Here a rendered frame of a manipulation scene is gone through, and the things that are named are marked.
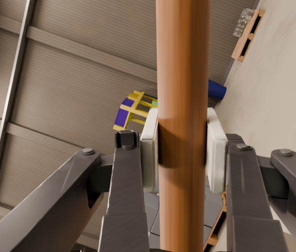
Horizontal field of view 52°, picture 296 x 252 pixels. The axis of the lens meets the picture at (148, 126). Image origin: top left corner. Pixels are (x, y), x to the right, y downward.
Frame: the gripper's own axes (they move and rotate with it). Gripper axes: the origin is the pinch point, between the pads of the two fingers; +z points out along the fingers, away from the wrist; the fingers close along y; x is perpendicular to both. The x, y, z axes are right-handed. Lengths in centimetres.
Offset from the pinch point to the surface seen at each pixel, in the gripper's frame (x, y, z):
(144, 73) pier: -83, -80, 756
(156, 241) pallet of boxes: -290, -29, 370
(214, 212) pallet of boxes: -238, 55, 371
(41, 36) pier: 12, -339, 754
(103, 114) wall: -193, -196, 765
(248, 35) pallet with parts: 3, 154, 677
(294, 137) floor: -105, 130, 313
